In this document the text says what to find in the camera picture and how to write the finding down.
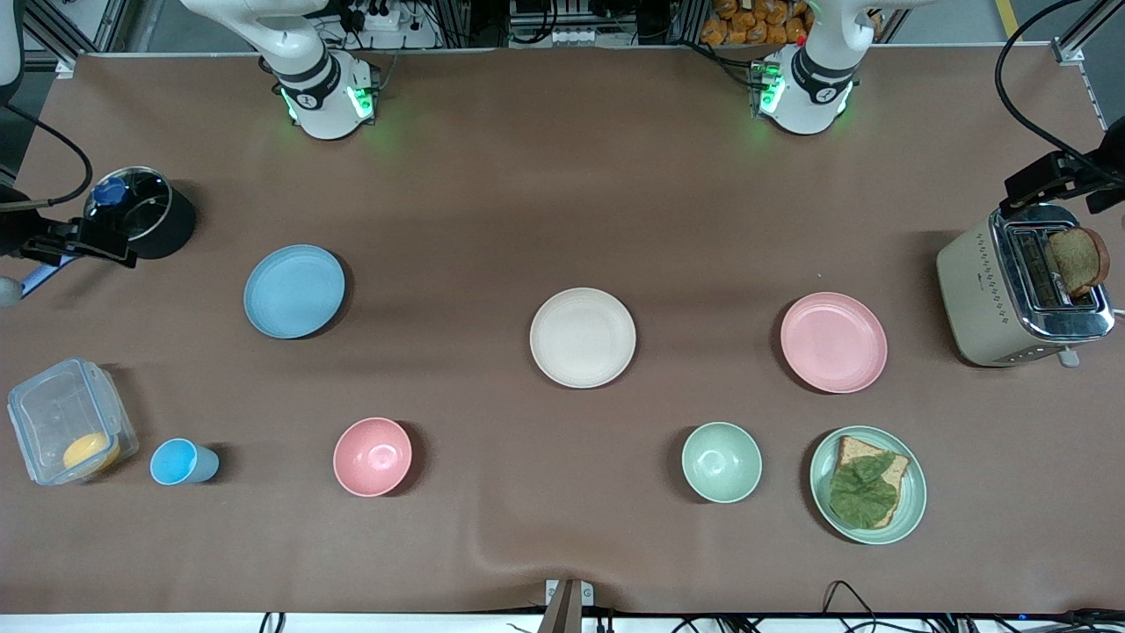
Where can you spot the green plate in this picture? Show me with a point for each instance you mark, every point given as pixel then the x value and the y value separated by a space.
pixel 912 497

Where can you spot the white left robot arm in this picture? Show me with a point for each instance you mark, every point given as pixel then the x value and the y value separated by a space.
pixel 809 92

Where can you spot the bread slice under lettuce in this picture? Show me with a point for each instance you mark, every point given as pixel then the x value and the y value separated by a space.
pixel 857 448

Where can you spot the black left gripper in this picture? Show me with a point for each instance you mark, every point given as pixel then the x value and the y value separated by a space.
pixel 1109 167

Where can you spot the clear plastic container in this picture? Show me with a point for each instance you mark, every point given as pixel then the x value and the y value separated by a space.
pixel 53 409

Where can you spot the glass lid blue knob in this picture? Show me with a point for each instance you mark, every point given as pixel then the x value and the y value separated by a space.
pixel 132 202

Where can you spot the beige chrome toaster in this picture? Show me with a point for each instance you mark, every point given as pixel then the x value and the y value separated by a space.
pixel 976 299

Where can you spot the brown table cloth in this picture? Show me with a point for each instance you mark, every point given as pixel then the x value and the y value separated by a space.
pixel 527 176

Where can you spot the brown toast slice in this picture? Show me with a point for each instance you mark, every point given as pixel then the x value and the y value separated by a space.
pixel 1077 259

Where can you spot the green lettuce leaf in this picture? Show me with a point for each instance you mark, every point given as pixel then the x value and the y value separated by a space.
pixel 861 492

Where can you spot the blue plate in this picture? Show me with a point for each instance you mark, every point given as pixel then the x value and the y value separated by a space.
pixel 293 292

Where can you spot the pink bowl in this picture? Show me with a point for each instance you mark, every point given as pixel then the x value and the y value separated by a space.
pixel 373 457

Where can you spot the metal camera bracket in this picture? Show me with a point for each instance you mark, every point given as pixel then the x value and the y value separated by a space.
pixel 569 607

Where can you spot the white power strip with plugs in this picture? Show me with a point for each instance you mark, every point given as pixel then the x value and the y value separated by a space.
pixel 378 18

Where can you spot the blue cup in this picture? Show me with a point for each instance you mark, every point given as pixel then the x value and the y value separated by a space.
pixel 176 462

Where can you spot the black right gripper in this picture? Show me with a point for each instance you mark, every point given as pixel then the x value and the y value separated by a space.
pixel 16 234

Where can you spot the pink plate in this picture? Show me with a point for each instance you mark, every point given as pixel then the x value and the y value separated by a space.
pixel 834 343

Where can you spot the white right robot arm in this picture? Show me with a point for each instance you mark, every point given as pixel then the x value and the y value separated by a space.
pixel 321 97

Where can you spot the orange round food piece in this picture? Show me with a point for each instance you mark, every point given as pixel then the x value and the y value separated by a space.
pixel 90 452

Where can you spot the beige plate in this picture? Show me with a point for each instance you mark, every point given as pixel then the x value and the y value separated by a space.
pixel 583 338

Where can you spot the orange snack packs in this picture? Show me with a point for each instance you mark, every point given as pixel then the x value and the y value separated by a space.
pixel 756 22

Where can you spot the green bowl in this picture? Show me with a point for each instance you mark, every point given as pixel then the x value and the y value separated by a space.
pixel 722 462

